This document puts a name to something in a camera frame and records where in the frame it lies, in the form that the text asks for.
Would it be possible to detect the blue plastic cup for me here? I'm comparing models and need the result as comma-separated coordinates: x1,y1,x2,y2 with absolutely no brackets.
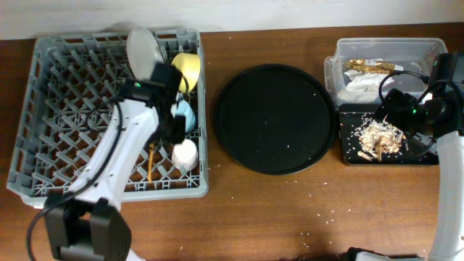
170,100,196,133

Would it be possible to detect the wooden chopstick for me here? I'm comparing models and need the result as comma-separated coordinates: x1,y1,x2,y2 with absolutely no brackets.
147,143,154,183

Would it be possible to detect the pink plastic cup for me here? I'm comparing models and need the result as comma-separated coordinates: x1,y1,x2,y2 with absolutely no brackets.
171,138,199,171

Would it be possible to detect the peanut shells and rice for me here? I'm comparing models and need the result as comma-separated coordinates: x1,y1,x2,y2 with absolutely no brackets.
352,118,406,162

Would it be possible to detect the white paper napkin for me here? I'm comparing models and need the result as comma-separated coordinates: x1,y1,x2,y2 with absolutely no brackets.
336,70,387,104

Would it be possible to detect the yellow plastic bowl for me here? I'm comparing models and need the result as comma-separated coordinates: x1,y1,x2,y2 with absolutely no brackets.
171,53,201,93

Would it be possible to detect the grey round plate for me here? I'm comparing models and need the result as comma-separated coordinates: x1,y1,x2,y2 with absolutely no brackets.
126,26,164,80

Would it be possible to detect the gold snack wrapper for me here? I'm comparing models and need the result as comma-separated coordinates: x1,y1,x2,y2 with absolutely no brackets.
344,59,404,74

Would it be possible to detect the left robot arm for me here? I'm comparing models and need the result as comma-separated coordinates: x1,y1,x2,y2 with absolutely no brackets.
40,63,186,260

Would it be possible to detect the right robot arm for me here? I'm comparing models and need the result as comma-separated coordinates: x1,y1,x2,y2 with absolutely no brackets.
375,52,463,260

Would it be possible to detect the black rectangular waste tray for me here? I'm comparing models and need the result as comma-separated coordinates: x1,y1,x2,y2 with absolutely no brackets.
339,104,439,165

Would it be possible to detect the clear plastic waste bin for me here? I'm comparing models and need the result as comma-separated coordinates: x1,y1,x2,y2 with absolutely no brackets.
324,38,448,107

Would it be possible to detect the grey plastic dishwasher rack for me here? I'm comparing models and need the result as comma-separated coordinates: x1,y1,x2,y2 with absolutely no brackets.
7,32,209,209

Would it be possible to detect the round black serving tray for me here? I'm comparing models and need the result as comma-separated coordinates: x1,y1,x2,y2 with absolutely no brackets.
213,64,337,175

